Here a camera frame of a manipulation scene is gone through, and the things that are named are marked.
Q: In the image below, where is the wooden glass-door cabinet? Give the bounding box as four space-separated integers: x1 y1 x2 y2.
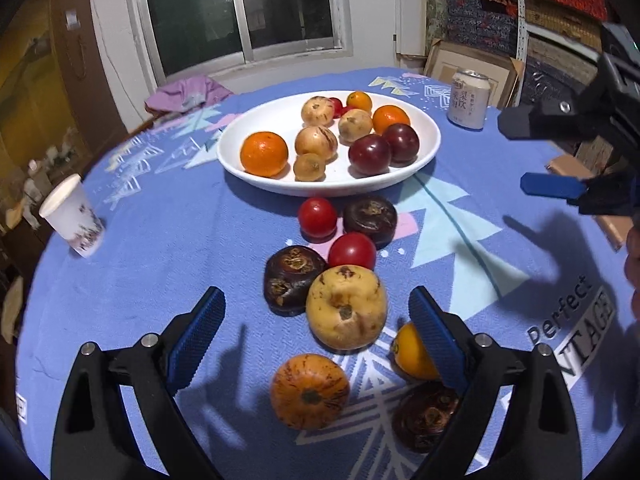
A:
0 0 131 201

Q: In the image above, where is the dark brown water chestnut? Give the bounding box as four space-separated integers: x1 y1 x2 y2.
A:
391 382 461 453
342 194 399 249
263 245 328 317

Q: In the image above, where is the sliding glass window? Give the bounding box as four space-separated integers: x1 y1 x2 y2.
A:
122 0 353 86

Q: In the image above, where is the wooden chair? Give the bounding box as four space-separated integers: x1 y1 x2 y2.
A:
125 110 168 138

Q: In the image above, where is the orange speckled pear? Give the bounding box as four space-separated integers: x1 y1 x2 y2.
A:
270 353 351 431

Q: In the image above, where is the white beverage can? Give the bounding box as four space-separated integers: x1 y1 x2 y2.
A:
446 68 490 132

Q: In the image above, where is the cardboard box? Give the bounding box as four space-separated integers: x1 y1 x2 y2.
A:
424 39 523 109

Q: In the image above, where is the white shelf rack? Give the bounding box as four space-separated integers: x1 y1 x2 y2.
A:
510 0 640 106

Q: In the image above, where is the white oval plate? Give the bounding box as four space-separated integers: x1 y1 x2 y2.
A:
216 91 442 198

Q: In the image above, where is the dark purple plum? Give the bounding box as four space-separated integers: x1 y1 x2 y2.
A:
348 133 393 177
382 123 421 164

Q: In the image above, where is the blue printed tablecloth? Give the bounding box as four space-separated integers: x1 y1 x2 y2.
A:
15 67 636 480

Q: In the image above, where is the large pale yellow pear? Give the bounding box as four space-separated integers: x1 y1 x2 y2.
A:
306 265 389 352

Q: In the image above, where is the white printed paper cup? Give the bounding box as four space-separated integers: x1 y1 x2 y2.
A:
38 173 107 259

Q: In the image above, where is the stack of patterned textiles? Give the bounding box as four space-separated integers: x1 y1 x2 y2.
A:
445 0 616 91

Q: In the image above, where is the cluster of small jars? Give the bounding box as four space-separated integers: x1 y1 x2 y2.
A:
5 145 71 228

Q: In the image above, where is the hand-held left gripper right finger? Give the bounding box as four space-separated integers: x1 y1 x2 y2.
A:
408 286 585 480

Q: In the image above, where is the person's right hand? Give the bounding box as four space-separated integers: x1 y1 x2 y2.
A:
622 222 640 321

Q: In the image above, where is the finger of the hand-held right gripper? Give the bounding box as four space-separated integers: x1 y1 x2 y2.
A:
497 22 640 147
520 167 640 216

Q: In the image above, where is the orange mandarin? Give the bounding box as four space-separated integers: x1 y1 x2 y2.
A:
240 131 290 178
372 105 412 136

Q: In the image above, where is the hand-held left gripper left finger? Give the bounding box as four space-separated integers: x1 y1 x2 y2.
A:
50 286 227 480

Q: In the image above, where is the purple cloth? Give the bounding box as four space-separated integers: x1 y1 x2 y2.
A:
145 74 236 113

